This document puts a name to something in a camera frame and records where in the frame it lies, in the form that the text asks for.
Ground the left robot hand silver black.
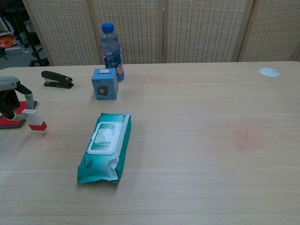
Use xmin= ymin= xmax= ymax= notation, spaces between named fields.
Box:
xmin=0 ymin=75 xmax=36 ymax=121

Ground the red ink pad black case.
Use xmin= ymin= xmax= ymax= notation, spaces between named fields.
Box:
xmin=0 ymin=100 xmax=38 ymax=129

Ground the black stapler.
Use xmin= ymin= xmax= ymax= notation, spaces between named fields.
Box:
xmin=41 ymin=71 xmax=75 ymax=90

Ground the orange object in background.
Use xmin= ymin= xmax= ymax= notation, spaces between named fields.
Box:
xmin=0 ymin=37 xmax=14 ymax=49

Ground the black tripod stand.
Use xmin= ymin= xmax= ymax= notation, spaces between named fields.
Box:
xmin=13 ymin=0 xmax=47 ymax=68

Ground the small blue cardboard box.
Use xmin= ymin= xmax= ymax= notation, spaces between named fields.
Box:
xmin=91 ymin=68 xmax=119 ymax=101

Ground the green wet wipes pack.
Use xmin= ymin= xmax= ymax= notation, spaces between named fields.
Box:
xmin=76 ymin=112 xmax=132 ymax=185

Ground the water bottle with blue cap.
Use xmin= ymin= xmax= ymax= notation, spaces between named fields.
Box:
xmin=100 ymin=22 xmax=125 ymax=83

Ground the wooden woven folding screen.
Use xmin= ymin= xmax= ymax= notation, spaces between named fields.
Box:
xmin=22 ymin=0 xmax=300 ymax=67

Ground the white round cable grommet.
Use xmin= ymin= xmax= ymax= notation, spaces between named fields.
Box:
xmin=259 ymin=67 xmax=280 ymax=77

